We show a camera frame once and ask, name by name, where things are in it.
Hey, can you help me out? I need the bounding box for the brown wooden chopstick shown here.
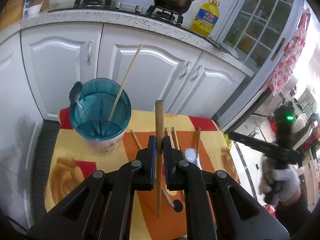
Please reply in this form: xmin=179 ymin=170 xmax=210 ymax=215
xmin=155 ymin=100 xmax=164 ymax=218
xmin=196 ymin=126 xmax=201 ymax=157

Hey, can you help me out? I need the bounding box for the light wooden chopstick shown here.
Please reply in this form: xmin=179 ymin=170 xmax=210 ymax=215
xmin=165 ymin=127 xmax=175 ymax=148
xmin=131 ymin=130 xmax=143 ymax=150
xmin=108 ymin=44 xmax=143 ymax=121
xmin=172 ymin=127 xmax=180 ymax=150
xmin=161 ymin=187 xmax=175 ymax=208

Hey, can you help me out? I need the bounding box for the steel spoon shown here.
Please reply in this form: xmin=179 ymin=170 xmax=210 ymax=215
xmin=69 ymin=81 xmax=89 ymax=120

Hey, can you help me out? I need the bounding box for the right hand white glove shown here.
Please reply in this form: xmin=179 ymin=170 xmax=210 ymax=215
xmin=259 ymin=158 xmax=301 ymax=206

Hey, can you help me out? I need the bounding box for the white plastic spoon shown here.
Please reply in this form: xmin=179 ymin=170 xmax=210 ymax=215
xmin=184 ymin=148 xmax=202 ymax=170

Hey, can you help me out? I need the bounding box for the colourful chequered table cloth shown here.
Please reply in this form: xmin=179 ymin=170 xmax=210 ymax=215
xmin=44 ymin=108 xmax=238 ymax=239

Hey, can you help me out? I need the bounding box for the floral utensil holder teal insert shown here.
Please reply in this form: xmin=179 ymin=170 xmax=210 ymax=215
xmin=69 ymin=78 xmax=132 ymax=155

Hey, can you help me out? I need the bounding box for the pink floral hanging cloth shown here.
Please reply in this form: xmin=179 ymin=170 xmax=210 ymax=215
xmin=268 ymin=9 xmax=308 ymax=97

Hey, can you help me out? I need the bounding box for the white cabinet door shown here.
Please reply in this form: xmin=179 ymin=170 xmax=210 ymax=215
xmin=97 ymin=25 xmax=201 ymax=112
xmin=1 ymin=33 xmax=43 ymax=229
xmin=167 ymin=53 xmax=247 ymax=118
xmin=21 ymin=23 xmax=103 ymax=121

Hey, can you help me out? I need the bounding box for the speckled stone countertop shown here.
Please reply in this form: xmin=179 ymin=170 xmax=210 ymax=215
xmin=1 ymin=9 xmax=254 ymax=77

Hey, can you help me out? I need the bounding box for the glass paned sliding door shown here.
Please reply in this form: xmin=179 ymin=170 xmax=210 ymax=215
xmin=214 ymin=0 xmax=304 ymax=128

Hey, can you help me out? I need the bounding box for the yellow cooking oil bottle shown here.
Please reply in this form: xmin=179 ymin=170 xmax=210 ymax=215
xmin=190 ymin=0 xmax=220 ymax=37

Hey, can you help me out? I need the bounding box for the black gas stove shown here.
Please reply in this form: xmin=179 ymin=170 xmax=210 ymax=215
xmin=49 ymin=0 xmax=183 ymax=27

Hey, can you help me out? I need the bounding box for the wooden cutting board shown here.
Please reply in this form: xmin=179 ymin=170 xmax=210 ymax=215
xmin=1 ymin=0 xmax=34 ymax=30

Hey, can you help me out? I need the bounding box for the blue white packet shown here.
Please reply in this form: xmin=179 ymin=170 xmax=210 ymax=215
xmin=22 ymin=0 xmax=30 ymax=17

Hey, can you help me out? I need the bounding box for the silver cabinet handle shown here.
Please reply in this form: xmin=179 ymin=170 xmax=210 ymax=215
xmin=87 ymin=40 xmax=94 ymax=64
xmin=179 ymin=61 xmax=191 ymax=79
xmin=191 ymin=65 xmax=202 ymax=82

